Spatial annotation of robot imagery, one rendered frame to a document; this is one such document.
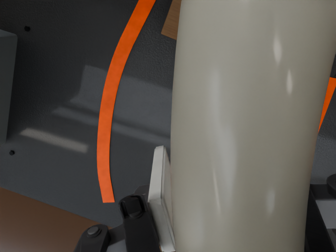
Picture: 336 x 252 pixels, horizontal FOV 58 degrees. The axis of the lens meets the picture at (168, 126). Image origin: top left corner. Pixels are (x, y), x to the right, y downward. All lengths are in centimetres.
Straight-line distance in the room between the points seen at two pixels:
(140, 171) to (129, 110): 23
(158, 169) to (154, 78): 84
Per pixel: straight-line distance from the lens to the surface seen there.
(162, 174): 17
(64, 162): 119
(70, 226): 136
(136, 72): 101
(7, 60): 111
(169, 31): 86
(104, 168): 115
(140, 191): 17
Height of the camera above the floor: 100
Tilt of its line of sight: 70 degrees down
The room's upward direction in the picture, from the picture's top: 168 degrees counter-clockwise
